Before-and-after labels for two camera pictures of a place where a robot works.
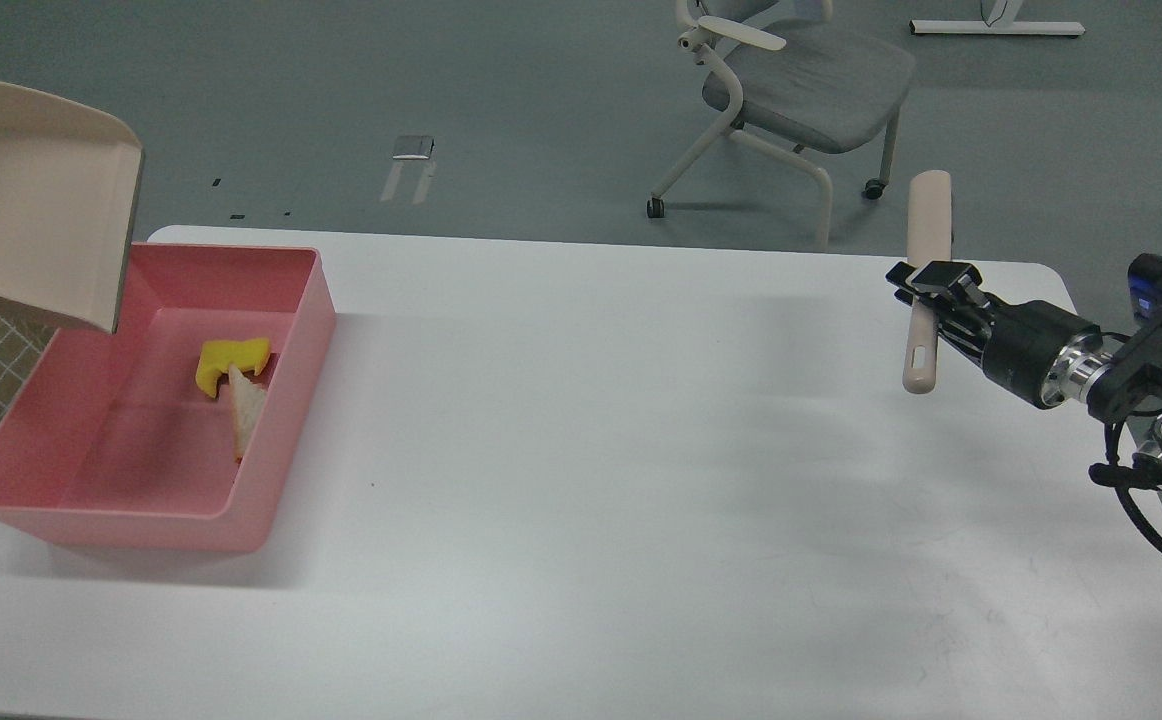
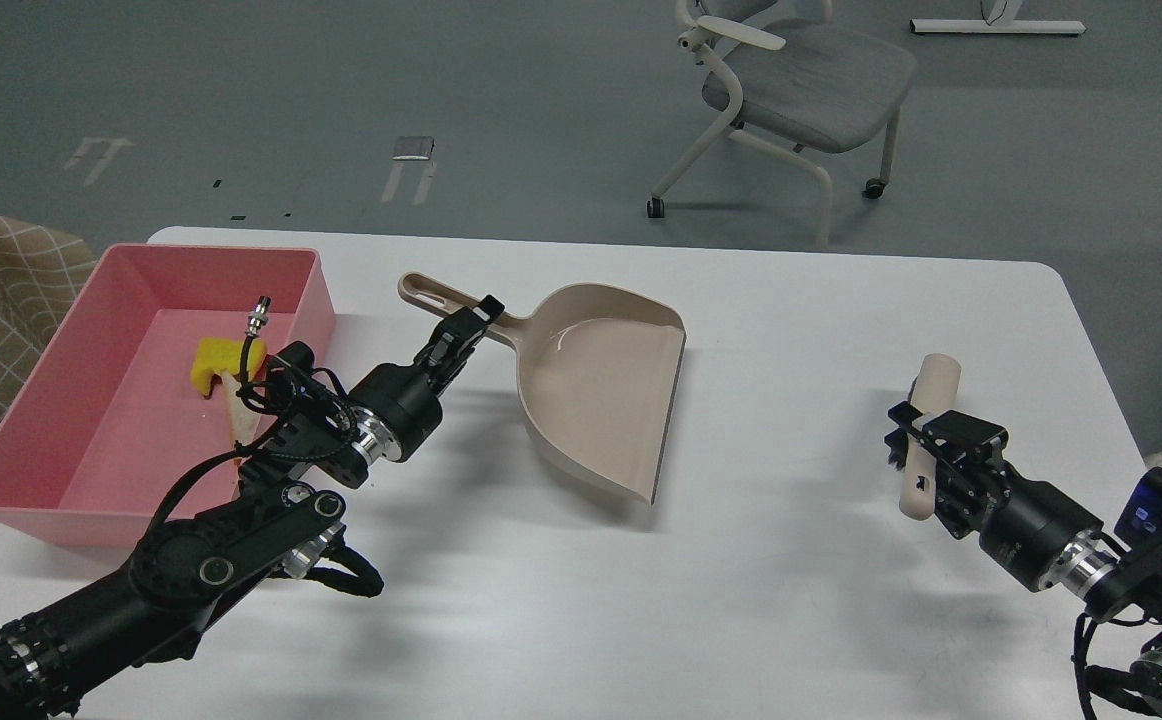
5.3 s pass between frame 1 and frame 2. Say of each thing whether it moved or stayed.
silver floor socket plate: stayed
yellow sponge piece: stayed
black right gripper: moved
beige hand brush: moved
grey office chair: stayed
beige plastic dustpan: moved
